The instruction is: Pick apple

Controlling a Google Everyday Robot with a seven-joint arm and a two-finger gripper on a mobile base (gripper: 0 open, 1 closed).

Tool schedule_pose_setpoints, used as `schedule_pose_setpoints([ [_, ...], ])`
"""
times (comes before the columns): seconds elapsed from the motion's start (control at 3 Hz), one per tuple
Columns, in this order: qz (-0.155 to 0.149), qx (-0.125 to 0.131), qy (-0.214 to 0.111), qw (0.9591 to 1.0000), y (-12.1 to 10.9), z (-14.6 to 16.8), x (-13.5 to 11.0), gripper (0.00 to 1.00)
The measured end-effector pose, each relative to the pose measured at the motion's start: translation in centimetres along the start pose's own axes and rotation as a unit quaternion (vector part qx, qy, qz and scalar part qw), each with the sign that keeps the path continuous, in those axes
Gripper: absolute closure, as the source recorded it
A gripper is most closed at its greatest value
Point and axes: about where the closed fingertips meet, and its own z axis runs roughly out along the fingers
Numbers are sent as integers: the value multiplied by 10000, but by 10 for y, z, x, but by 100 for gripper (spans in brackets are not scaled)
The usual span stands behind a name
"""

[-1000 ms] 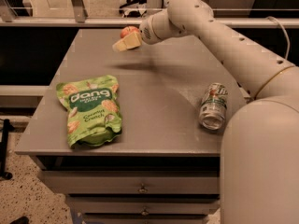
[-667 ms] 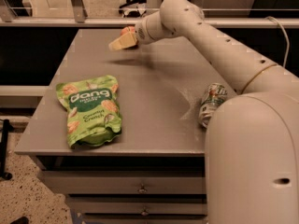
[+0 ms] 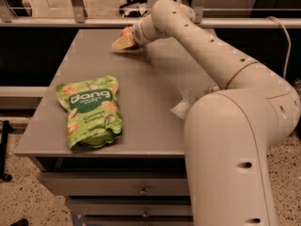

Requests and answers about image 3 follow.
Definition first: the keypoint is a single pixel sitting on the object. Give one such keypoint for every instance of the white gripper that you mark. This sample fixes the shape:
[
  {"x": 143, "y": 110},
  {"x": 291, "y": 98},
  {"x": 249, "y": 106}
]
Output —
[{"x": 136, "y": 35}]

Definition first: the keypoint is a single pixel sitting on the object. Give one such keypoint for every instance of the red apple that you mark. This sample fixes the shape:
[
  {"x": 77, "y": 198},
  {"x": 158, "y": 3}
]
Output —
[{"x": 127, "y": 31}]

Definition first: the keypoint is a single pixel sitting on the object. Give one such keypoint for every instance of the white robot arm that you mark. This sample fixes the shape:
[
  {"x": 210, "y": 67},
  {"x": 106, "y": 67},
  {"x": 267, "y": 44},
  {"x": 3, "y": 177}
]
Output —
[{"x": 227, "y": 133}]

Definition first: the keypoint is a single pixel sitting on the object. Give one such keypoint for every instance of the green dang snack bag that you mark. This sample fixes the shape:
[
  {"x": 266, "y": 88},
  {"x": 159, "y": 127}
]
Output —
[{"x": 93, "y": 111}]

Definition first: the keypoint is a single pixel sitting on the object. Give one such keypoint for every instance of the grey drawer cabinet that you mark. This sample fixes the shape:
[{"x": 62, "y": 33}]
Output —
[{"x": 102, "y": 185}]

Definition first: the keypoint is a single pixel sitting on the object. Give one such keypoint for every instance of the black stand at left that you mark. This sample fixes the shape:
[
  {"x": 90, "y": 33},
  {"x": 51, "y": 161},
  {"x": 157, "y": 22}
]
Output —
[{"x": 6, "y": 129}]

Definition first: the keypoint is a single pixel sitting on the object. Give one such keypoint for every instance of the top drawer metal knob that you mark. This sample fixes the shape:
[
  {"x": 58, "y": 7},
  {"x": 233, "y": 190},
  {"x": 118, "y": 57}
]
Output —
[{"x": 143, "y": 191}]

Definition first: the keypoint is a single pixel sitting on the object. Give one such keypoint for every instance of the drawer metal knob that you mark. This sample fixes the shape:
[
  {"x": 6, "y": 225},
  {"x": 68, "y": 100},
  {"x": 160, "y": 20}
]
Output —
[
  {"x": 143, "y": 191},
  {"x": 145, "y": 214}
]

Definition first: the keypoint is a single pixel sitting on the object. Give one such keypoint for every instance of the metal railing frame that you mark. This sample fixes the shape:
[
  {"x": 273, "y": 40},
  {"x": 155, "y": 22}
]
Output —
[{"x": 105, "y": 13}]

